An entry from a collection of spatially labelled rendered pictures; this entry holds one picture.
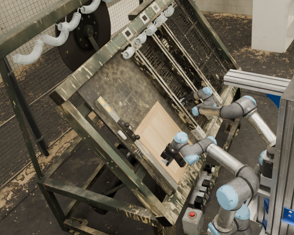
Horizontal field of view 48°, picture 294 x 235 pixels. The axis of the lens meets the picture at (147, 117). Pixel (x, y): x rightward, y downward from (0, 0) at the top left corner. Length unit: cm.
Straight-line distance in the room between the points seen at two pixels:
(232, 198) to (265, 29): 478
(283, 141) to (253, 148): 250
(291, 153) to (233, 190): 37
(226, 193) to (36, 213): 286
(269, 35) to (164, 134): 384
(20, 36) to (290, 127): 181
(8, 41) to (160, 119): 129
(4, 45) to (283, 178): 190
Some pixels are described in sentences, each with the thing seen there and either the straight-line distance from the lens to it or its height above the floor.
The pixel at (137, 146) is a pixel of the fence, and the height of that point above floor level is 131.
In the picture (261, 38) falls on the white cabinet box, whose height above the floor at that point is 23.
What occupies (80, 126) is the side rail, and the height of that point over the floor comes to 165.
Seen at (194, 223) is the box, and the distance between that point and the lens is 248.
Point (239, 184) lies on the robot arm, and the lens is 171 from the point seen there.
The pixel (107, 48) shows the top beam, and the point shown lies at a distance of 258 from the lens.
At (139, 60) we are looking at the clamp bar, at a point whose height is 168.
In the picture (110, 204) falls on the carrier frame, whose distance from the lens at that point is 287.
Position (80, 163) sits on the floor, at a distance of 449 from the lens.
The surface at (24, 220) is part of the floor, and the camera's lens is 418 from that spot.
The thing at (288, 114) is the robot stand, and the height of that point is 195.
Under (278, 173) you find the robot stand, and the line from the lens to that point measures 199.
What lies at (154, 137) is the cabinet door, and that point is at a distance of 268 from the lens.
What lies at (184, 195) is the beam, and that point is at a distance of 274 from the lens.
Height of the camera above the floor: 298
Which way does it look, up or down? 37 degrees down
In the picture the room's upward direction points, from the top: 11 degrees counter-clockwise
